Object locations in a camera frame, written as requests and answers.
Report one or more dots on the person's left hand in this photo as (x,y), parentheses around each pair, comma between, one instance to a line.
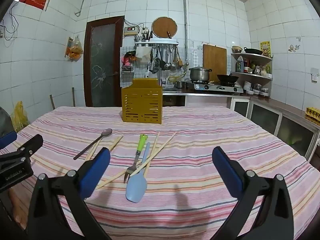
(18,205)

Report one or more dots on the egg carton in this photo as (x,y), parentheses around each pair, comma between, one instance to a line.
(313,112)

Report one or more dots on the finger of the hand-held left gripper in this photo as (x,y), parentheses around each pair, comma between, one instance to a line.
(8,139)
(27,150)

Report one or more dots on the hanging metal ladle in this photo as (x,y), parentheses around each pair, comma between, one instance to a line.
(167,65)

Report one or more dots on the steel cooking pot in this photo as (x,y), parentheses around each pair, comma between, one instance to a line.
(199,74)

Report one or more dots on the corner wall shelf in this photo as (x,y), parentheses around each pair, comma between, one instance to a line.
(252,74)

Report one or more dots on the brown door with glass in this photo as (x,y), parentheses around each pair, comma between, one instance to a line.
(103,60)

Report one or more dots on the pink striped tablecloth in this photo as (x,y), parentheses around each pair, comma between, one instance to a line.
(187,140)

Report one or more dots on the hanging orange plastic bag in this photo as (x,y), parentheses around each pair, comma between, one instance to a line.
(74,50)

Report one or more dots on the round wooden board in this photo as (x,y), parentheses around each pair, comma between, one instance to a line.
(162,26)

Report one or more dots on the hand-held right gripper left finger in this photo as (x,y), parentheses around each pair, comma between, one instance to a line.
(96,172)

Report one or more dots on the white control box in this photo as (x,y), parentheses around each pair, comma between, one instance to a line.
(131,30)

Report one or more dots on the white hanging bag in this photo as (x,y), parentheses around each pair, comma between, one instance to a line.
(143,54)

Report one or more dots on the yellow plastic bag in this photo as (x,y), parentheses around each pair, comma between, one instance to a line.
(20,116)

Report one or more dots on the kitchen counter cabinet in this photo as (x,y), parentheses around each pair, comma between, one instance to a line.
(275,116)

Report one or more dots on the leaning wooden stick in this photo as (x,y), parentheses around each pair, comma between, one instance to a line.
(52,101)
(73,97)

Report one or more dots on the brown bowl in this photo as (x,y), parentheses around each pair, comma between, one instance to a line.
(236,49)

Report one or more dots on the rectangular wooden cutting board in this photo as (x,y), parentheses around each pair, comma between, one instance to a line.
(214,60)

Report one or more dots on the yellow wall poster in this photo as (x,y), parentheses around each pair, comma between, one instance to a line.
(265,49)

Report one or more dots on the red hanging cloth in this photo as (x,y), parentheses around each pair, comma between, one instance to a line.
(128,58)

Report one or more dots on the dark sauce bottle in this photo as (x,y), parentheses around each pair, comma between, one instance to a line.
(240,65)

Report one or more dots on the steel gas stove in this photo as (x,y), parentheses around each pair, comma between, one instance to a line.
(217,88)

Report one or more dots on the black wok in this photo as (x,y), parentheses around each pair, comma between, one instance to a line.
(227,78)

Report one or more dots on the white wall pipe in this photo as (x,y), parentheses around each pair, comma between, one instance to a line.
(82,3)

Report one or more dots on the dark bag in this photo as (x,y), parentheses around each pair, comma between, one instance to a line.
(5,121)

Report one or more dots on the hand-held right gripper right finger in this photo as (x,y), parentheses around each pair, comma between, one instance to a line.
(226,170)

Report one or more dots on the metal wall rack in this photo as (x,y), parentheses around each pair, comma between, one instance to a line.
(156,42)

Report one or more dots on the light blue silicone spatula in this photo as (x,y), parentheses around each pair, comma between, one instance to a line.
(136,185)

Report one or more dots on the black pan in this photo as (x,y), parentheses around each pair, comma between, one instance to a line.
(253,51)

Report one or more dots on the yellow slotted utensil holder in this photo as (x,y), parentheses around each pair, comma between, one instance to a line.
(141,105)

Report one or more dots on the grey vertical wall pipe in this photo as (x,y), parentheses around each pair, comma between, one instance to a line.
(185,22)

